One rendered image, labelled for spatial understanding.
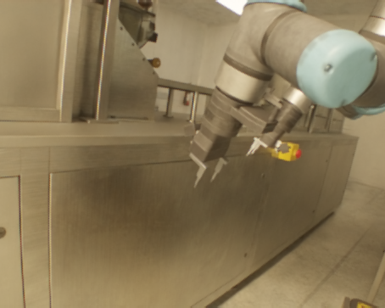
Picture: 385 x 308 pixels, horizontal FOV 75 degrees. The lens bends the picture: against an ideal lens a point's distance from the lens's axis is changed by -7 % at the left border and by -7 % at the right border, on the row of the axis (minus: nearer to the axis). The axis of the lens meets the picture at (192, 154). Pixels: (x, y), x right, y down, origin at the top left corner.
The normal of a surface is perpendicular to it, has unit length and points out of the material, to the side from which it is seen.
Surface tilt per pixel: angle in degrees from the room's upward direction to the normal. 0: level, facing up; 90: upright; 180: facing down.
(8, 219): 90
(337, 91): 115
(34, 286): 90
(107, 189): 90
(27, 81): 90
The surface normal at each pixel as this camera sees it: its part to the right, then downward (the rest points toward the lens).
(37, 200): 0.72, 0.24
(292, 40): -0.76, -0.18
